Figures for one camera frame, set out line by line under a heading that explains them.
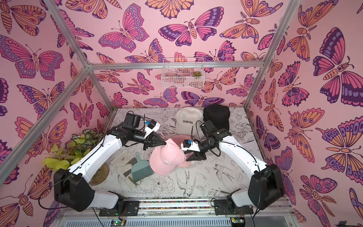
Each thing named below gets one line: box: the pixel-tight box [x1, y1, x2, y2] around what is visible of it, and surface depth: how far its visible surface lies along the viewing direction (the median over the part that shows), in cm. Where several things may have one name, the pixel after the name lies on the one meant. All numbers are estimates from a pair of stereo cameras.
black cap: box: [203, 104, 231, 131], surface depth 108 cm
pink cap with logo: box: [149, 138, 187, 176], surface depth 71 cm
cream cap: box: [174, 106, 204, 137], surface depth 108 cm
